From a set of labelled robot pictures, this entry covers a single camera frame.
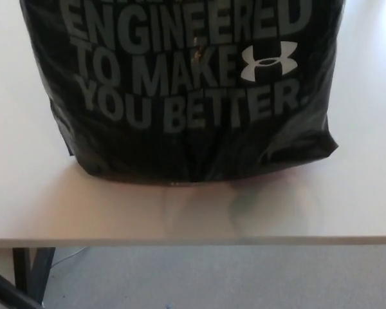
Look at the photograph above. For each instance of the black metal table leg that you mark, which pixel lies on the black metal table leg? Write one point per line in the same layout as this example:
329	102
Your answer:
35	267

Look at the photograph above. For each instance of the black diagonal tube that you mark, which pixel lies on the black diagonal tube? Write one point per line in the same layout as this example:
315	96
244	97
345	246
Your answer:
9	289

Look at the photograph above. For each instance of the black printed plastic shopping bag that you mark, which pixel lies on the black printed plastic shopping bag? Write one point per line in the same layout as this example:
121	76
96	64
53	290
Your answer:
186	135

